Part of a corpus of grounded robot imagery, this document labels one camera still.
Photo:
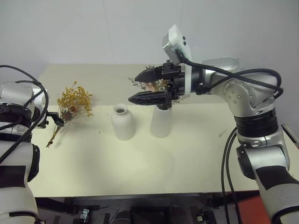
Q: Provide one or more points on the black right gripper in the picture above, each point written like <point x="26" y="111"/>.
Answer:
<point x="175" y="81"/>

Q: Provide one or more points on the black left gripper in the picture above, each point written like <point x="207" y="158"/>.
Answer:
<point x="43" y="123"/>

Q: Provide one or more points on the yellow dried flower bouquet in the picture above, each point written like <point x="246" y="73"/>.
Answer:
<point x="74" y="100"/>

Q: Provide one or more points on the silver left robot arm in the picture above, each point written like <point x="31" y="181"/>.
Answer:
<point x="14" y="177"/>

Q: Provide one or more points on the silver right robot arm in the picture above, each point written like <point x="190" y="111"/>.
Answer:
<point x="238" y="93"/>

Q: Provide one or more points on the pink brown dried flower bouquet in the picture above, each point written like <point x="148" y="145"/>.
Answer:
<point x="153" y="86"/>

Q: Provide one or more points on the white tall tapered vase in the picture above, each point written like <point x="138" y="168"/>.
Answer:
<point x="160" y="123"/>

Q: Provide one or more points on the white bottle-shaped vase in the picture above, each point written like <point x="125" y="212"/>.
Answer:
<point x="123" y="123"/>

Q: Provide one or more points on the dark rounded shape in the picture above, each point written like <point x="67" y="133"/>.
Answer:
<point x="123" y="217"/>

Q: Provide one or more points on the red panel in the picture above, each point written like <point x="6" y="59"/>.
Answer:
<point x="248" y="210"/>

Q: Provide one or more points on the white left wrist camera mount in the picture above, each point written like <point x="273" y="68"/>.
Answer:
<point x="40" y="102"/>

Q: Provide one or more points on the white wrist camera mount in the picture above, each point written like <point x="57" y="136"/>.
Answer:
<point x="40" y="102"/>
<point x="178" y="35"/>

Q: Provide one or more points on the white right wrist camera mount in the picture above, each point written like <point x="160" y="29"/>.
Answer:
<point x="178" y="35"/>

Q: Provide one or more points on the black under-table frame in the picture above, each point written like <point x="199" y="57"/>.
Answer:
<point x="140" y="200"/>

